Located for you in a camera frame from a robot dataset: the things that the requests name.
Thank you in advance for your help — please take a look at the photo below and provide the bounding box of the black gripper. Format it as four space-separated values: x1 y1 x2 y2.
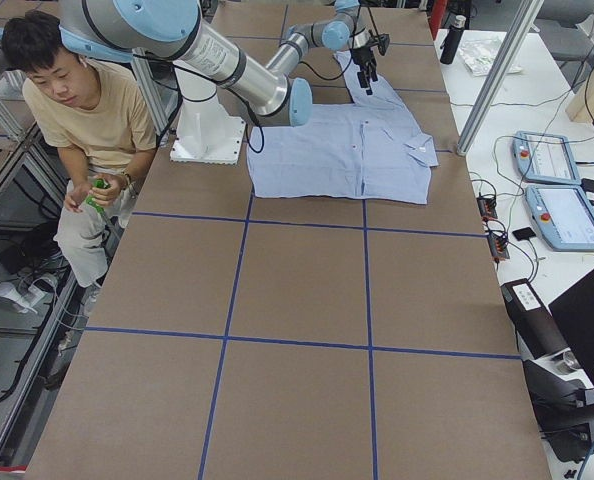
352 46 377 95

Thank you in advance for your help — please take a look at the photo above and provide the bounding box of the light blue striped shirt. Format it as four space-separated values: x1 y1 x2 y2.
247 52 439 205

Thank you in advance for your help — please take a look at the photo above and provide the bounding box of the aluminium frame post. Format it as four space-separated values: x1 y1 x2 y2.
456 0 543 156

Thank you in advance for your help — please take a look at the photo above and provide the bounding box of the seated person in beige shirt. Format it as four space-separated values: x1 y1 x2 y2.
2 11 156 314

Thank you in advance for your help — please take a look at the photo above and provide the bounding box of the green object in hands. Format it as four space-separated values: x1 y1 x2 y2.
84 178 109 213

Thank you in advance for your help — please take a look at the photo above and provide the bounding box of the upper teach pendant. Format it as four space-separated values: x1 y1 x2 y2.
511 131 581 185

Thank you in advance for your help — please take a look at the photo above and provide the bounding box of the lower teach pendant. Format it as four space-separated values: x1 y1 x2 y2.
525 185 594 252

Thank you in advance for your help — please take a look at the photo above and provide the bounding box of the teach pendant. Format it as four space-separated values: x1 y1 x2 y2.
525 185 594 252
511 131 581 185

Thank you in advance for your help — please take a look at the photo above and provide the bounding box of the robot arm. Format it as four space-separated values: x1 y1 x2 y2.
59 0 312 126
266 1 390 95

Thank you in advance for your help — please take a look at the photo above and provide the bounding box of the black water bottle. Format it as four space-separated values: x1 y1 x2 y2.
439 15 467 65

